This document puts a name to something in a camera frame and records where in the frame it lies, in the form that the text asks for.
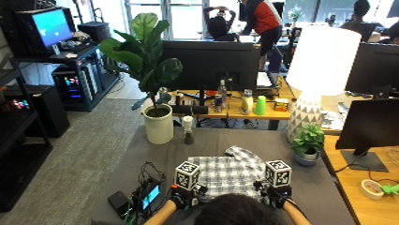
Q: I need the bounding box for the white round plant pot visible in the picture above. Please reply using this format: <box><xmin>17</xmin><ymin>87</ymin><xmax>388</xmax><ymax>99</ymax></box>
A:
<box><xmin>140</xmin><ymin>103</ymin><xmax>175</xmax><ymax>145</ymax></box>

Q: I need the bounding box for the black flat box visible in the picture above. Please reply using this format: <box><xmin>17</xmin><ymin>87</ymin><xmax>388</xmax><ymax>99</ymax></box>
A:
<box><xmin>106</xmin><ymin>190</ymin><xmax>130</xmax><ymax>218</ymax></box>

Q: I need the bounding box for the light wooden desk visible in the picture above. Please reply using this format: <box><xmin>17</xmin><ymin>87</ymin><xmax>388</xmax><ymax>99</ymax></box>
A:
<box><xmin>320</xmin><ymin>133</ymin><xmax>399</xmax><ymax>225</ymax></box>

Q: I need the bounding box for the black monitor with stand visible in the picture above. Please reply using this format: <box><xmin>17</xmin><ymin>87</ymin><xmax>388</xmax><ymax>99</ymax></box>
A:
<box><xmin>159</xmin><ymin>39</ymin><xmax>261</xmax><ymax>115</ymax></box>

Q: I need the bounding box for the large-leaf green plant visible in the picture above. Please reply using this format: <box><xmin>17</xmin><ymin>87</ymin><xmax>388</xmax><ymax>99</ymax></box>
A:
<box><xmin>98</xmin><ymin>12</ymin><xmax>184</xmax><ymax>118</ymax></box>

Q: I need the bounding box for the black cable bundle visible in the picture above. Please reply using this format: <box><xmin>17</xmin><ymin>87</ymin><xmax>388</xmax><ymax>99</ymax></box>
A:
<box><xmin>135</xmin><ymin>160</ymin><xmax>168</xmax><ymax>186</ymax></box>

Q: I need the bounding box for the green plastic cup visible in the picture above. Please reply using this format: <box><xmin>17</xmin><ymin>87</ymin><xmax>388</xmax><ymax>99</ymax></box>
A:
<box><xmin>252</xmin><ymin>95</ymin><xmax>268</xmax><ymax>116</ymax></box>

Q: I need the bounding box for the small black screen device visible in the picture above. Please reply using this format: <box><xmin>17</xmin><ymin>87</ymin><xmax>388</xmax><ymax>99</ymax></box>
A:
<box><xmin>130</xmin><ymin>177</ymin><xmax>163</xmax><ymax>218</ymax></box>

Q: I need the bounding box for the monitor with blue screen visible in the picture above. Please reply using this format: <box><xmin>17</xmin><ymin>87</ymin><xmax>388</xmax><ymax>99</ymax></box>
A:
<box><xmin>14</xmin><ymin>6</ymin><xmax>77</xmax><ymax>58</ymax></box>

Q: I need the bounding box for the person's left hand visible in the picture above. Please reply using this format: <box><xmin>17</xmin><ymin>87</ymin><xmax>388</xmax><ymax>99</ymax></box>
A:
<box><xmin>168</xmin><ymin>183</ymin><xmax>210</xmax><ymax>211</ymax></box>

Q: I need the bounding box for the white patterned table lamp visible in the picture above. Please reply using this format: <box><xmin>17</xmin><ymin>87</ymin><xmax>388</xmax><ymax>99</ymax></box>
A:
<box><xmin>284</xmin><ymin>24</ymin><xmax>363</xmax><ymax>145</ymax></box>

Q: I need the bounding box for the white left marker cube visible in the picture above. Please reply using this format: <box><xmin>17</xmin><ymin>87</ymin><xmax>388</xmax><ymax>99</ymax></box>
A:
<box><xmin>172</xmin><ymin>160</ymin><xmax>202</xmax><ymax>191</ymax></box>

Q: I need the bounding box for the open laptop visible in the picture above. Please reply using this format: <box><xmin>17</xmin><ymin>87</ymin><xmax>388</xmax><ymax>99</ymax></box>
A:
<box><xmin>254</xmin><ymin>71</ymin><xmax>277</xmax><ymax>91</ymax></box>

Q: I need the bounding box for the white and dark grinder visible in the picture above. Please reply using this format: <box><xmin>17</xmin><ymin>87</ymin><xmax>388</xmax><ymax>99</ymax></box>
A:
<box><xmin>182</xmin><ymin>114</ymin><xmax>195</xmax><ymax>145</ymax></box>

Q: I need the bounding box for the person's right hand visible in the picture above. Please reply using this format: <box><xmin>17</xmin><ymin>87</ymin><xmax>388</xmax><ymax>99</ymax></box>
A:
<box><xmin>252</xmin><ymin>179</ymin><xmax>293</xmax><ymax>209</ymax></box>

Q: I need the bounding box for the black open shelving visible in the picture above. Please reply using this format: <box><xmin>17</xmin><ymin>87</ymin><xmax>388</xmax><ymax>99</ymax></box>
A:
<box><xmin>0</xmin><ymin>67</ymin><xmax>54</xmax><ymax>214</ymax></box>

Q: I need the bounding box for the grey plaid cloth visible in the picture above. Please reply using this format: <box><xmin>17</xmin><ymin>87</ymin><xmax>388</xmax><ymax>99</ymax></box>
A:
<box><xmin>186</xmin><ymin>144</ymin><xmax>271</xmax><ymax>202</ymax></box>

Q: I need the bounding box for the black shelf cart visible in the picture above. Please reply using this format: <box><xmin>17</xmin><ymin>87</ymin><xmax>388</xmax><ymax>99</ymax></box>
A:
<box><xmin>9</xmin><ymin>42</ymin><xmax>122</xmax><ymax>113</ymax></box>

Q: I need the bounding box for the black thin cable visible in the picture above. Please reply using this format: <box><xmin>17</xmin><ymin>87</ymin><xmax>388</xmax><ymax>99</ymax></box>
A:
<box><xmin>331</xmin><ymin>162</ymin><xmax>399</xmax><ymax>186</ymax></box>

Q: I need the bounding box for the white marker cube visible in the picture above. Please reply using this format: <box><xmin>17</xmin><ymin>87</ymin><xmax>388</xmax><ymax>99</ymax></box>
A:
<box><xmin>172</xmin><ymin>160</ymin><xmax>202</xmax><ymax>191</ymax></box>
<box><xmin>263</xmin><ymin>159</ymin><xmax>292</xmax><ymax>188</ymax></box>

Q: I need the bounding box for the clear plastic bottle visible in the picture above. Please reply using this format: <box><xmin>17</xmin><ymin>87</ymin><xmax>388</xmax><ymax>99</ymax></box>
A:
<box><xmin>215</xmin><ymin>79</ymin><xmax>230</xmax><ymax>111</ymax></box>

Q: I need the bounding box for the white tape roll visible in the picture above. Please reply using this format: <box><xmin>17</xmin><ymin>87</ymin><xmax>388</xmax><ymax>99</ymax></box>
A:
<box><xmin>359</xmin><ymin>178</ymin><xmax>387</xmax><ymax>202</ymax></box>

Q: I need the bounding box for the white right marker cube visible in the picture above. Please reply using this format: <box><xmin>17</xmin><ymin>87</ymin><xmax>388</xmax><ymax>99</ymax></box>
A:
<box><xmin>263</xmin><ymin>159</ymin><xmax>292</xmax><ymax>188</ymax></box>

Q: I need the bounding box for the pale yellow bottle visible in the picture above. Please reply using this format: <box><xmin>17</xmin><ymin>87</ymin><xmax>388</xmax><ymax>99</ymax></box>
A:
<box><xmin>239</xmin><ymin>88</ymin><xmax>255</xmax><ymax>116</ymax></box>

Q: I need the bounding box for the grey tablecloth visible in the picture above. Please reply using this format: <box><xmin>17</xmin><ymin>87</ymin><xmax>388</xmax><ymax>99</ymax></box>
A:
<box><xmin>89</xmin><ymin>126</ymin><xmax>356</xmax><ymax>225</ymax></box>

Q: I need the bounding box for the computer tower with coloured lights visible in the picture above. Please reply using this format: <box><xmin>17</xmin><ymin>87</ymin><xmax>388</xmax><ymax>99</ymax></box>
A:
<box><xmin>50</xmin><ymin>66</ymin><xmax>99</xmax><ymax>108</ymax></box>

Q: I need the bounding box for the small green potted plant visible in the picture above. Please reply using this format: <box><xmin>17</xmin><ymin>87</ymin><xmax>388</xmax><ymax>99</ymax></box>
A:
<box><xmin>288</xmin><ymin>124</ymin><xmax>327</xmax><ymax>167</ymax></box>

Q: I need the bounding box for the dark drink can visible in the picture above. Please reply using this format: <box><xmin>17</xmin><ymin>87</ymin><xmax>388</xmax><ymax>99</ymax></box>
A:
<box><xmin>211</xmin><ymin>93</ymin><xmax>224</xmax><ymax>114</ymax></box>

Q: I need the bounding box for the yellow small box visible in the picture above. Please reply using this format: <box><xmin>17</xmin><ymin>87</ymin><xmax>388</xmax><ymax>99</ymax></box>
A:
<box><xmin>271</xmin><ymin>97</ymin><xmax>289</xmax><ymax>113</ymax></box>

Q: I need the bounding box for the green plastic toy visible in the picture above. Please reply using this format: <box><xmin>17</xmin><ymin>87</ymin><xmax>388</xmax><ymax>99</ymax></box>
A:
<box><xmin>379</xmin><ymin>183</ymin><xmax>399</xmax><ymax>197</ymax></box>

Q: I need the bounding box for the black monitor on square foot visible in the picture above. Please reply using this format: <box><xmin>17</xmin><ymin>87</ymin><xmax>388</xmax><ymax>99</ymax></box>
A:
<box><xmin>333</xmin><ymin>97</ymin><xmax>399</xmax><ymax>173</ymax></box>

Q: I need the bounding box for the wooden desk with black legs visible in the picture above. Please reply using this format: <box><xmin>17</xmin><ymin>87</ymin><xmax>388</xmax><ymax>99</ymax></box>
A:
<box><xmin>170</xmin><ymin>76</ymin><xmax>296</xmax><ymax>131</ymax></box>

